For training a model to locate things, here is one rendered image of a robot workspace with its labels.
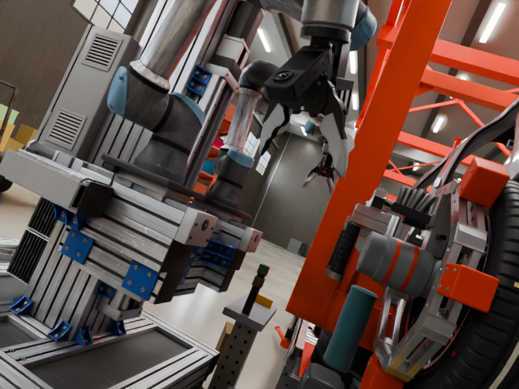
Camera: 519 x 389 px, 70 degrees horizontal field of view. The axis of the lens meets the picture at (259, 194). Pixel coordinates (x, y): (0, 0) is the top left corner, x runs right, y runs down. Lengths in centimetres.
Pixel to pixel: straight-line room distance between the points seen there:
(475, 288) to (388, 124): 93
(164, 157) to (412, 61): 114
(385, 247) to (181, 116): 67
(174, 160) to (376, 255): 62
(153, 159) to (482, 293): 81
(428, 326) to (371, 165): 82
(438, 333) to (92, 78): 129
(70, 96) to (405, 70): 130
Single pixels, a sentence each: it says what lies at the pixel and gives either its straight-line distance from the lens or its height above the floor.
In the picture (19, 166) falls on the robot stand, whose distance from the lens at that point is 114.
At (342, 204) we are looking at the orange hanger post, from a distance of 153.
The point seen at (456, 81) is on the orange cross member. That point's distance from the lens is 399.
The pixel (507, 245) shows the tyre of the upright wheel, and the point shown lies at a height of 96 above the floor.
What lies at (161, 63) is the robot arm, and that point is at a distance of 100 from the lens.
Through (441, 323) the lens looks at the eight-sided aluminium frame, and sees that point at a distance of 93.
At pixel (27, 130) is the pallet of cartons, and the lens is 763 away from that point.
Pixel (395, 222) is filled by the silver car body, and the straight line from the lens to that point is 356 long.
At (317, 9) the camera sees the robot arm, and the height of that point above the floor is 110.
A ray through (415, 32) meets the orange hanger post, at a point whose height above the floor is 179.
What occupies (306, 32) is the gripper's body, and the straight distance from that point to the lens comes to 56.
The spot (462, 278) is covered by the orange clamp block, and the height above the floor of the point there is 86.
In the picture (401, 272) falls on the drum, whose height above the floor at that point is 83.
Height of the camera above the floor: 81
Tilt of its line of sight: 4 degrees up
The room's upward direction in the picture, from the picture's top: 23 degrees clockwise
